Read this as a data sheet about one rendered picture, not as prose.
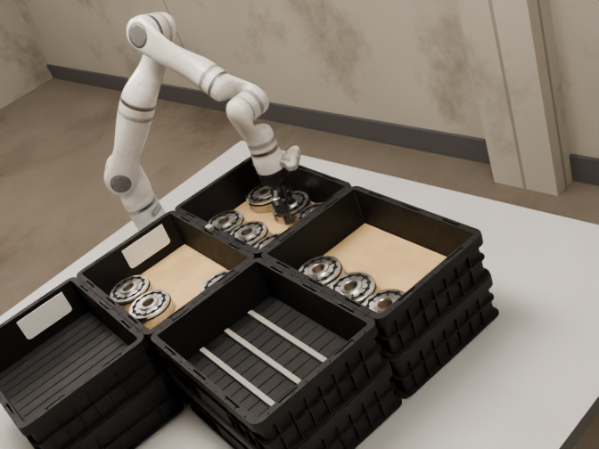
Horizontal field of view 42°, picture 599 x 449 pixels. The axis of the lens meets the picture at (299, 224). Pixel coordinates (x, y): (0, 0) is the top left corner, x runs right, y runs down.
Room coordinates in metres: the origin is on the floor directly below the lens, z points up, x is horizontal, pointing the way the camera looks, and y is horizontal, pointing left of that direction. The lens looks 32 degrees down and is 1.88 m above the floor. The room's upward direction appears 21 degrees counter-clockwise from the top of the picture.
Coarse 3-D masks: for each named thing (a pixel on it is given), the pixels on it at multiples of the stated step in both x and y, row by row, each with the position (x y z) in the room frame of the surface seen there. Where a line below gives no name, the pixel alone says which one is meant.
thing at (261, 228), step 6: (252, 222) 1.71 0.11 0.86; (258, 222) 1.70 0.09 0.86; (240, 228) 1.70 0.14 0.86; (258, 228) 1.67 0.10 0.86; (264, 228) 1.66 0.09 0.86; (234, 234) 1.68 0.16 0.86; (258, 234) 1.65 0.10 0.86; (264, 234) 1.64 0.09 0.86; (246, 240) 1.64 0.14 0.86; (252, 240) 1.63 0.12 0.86; (258, 240) 1.62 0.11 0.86
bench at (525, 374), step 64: (192, 192) 2.30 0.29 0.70; (384, 192) 1.87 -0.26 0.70; (448, 192) 1.75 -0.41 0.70; (512, 256) 1.41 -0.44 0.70; (576, 256) 1.33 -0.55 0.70; (0, 320) 1.98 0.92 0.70; (512, 320) 1.21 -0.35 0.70; (576, 320) 1.15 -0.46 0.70; (448, 384) 1.11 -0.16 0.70; (512, 384) 1.05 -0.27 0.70; (576, 384) 0.99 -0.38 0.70; (0, 448) 1.43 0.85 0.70; (192, 448) 1.20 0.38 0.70; (384, 448) 1.02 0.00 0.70; (448, 448) 0.96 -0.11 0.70; (512, 448) 0.91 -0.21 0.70
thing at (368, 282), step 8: (360, 272) 1.35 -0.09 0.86; (336, 280) 1.35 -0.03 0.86; (344, 280) 1.34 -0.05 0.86; (360, 280) 1.32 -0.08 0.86; (368, 280) 1.31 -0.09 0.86; (336, 288) 1.33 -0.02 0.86; (368, 288) 1.29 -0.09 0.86; (352, 296) 1.28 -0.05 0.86; (360, 296) 1.27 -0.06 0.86; (368, 296) 1.27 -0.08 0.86
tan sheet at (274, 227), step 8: (240, 208) 1.85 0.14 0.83; (248, 208) 1.84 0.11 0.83; (248, 216) 1.80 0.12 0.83; (256, 216) 1.78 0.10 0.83; (264, 216) 1.77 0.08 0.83; (272, 216) 1.75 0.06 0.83; (272, 224) 1.71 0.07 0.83; (280, 224) 1.70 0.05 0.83; (272, 232) 1.68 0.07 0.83; (280, 232) 1.67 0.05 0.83
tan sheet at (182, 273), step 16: (176, 256) 1.74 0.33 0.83; (192, 256) 1.71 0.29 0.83; (144, 272) 1.72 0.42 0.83; (160, 272) 1.69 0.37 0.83; (176, 272) 1.67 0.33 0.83; (192, 272) 1.64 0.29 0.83; (208, 272) 1.61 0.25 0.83; (160, 288) 1.62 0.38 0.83; (176, 288) 1.60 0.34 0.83; (192, 288) 1.57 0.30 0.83; (176, 304) 1.53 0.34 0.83
